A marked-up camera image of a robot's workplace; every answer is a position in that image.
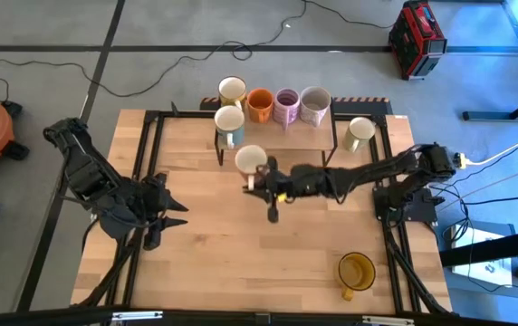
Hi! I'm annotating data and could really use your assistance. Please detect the white box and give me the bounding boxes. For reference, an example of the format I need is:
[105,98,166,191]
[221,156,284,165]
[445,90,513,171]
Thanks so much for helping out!
[450,223,514,287]

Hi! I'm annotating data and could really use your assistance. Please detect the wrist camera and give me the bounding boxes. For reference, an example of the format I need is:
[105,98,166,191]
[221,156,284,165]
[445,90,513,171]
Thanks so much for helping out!
[266,197,282,225]
[142,225,164,252]

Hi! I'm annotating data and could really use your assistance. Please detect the red black tool case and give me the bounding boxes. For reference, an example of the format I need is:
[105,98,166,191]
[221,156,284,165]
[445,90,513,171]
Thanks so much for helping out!
[388,0,448,82]

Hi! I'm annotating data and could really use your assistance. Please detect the black metal table frame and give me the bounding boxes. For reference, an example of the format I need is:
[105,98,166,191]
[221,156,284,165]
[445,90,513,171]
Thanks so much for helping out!
[139,107,423,316]

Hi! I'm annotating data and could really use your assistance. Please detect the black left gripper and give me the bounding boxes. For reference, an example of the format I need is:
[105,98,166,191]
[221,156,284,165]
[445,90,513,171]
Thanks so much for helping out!
[134,172,190,231]

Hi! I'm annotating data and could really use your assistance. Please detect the wooden shelf black legs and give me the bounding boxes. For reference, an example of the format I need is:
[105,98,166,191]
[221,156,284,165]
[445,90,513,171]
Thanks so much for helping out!
[214,96,340,168]

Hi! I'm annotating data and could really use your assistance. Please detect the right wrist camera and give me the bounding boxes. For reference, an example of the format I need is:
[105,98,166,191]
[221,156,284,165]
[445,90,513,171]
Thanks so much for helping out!
[266,197,282,225]

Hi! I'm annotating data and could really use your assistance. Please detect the white cable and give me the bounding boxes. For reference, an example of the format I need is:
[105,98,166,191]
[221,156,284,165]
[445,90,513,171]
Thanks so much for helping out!
[460,139,518,167]

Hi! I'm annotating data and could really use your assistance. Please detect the teal mug white handle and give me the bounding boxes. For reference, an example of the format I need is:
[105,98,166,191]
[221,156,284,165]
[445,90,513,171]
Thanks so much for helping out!
[213,104,246,150]

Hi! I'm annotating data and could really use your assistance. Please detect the grey floral mug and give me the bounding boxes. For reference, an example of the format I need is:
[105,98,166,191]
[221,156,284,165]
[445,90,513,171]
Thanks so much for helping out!
[299,86,332,128]

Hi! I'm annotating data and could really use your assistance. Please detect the black floor cable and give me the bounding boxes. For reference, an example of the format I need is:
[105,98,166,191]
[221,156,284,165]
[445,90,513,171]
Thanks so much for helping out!
[0,0,396,99]

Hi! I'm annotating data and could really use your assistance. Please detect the amber glass mug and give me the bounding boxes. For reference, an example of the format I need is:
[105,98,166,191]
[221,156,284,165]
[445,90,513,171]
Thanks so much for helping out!
[334,251,377,302]

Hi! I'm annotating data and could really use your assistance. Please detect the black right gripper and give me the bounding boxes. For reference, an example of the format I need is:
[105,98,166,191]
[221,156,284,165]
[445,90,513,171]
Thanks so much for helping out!
[243,156,331,205]

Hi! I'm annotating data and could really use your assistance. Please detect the black beam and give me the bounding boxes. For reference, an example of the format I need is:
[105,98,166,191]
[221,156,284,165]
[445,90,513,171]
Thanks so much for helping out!
[439,225,518,268]

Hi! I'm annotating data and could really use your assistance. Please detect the black yellow striped bar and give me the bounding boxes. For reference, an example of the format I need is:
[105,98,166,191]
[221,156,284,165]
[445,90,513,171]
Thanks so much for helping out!
[200,96,392,115]

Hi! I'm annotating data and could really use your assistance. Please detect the yellow mug white inside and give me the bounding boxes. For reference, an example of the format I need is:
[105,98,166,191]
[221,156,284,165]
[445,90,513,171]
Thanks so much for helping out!
[216,75,247,110]

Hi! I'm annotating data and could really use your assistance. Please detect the coral mug white inside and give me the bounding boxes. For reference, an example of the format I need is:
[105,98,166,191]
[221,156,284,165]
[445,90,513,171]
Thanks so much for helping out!
[234,144,270,191]

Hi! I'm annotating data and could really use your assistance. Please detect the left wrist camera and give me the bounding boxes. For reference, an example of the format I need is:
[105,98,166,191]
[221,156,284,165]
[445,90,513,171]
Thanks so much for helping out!
[142,225,164,252]

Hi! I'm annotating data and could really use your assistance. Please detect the purple ribbed mug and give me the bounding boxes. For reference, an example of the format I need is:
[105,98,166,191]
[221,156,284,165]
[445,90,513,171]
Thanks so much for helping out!
[273,87,302,131]

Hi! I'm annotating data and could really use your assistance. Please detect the orange mug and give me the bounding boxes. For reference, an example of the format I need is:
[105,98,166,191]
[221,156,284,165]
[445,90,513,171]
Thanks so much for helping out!
[245,87,276,124]

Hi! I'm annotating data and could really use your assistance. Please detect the grey metal stand frame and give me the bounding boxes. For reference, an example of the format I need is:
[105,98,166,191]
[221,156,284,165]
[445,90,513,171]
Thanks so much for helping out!
[446,0,518,123]

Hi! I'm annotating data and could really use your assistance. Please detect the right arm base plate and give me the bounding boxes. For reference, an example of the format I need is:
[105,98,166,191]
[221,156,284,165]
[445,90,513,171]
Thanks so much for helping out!
[373,184,439,224]

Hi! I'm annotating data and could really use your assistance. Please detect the pale cream mug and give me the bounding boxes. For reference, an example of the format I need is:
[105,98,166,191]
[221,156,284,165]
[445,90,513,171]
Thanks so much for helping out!
[341,116,377,154]

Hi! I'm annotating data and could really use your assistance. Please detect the black cable bundle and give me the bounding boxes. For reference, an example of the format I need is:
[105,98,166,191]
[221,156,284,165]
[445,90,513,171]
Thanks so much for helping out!
[77,225,148,309]
[385,221,453,316]

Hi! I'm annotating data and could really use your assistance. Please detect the black bar silver brackets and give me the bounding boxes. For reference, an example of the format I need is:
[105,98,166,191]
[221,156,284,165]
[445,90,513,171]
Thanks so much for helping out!
[0,305,518,326]

